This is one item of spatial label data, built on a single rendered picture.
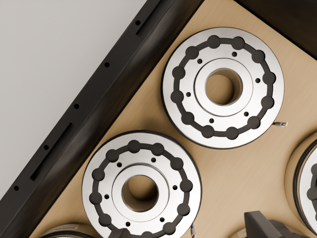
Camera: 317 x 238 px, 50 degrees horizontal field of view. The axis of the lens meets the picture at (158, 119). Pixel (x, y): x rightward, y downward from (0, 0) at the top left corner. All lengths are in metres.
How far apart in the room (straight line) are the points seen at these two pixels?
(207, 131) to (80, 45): 0.25
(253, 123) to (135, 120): 0.11
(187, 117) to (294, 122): 0.10
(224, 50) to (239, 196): 0.13
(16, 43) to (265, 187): 0.36
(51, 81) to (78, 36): 0.07
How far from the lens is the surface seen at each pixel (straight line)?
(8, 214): 0.25
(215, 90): 0.32
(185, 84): 0.28
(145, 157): 0.29
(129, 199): 0.31
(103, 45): 0.46
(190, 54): 0.29
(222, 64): 0.28
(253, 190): 0.33
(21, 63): 0.49
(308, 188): 0.31
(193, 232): 0.29
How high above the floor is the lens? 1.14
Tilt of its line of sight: 87 degrees down
